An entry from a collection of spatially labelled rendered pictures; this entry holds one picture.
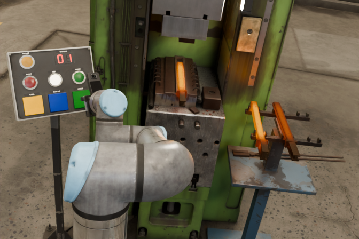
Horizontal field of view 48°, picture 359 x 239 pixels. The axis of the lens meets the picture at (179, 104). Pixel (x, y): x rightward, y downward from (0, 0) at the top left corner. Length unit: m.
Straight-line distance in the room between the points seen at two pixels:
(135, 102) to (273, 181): 0.80
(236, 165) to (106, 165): 1.31
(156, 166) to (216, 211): 1.87
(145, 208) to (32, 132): 1.38
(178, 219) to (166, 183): 1.65
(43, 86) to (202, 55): 0.99
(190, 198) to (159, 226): 0.29
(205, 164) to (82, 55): 0.83
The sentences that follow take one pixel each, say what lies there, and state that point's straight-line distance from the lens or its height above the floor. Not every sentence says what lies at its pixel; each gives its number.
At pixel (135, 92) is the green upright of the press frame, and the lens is 2.08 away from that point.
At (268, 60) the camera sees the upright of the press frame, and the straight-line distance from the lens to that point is 2.06.
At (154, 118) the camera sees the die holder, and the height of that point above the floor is 0.88.
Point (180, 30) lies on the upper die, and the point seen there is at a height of 1.30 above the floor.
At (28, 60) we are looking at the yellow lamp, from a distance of 1.76.
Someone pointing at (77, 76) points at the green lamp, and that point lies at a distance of 1.78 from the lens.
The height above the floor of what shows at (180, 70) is 1.01.
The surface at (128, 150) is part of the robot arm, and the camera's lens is 0.78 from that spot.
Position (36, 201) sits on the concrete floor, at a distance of 2.76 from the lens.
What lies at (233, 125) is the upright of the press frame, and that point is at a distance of 2.21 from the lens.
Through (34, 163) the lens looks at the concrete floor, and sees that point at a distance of 3.05.
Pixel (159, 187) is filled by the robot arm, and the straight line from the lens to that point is 0.78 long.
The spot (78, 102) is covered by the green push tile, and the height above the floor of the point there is 1.00.
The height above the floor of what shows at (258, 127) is 0.97.
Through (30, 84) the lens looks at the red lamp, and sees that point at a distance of 1.75.
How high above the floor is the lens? 1.92
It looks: 31 degrees down
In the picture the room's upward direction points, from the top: 8 degrees clockwise
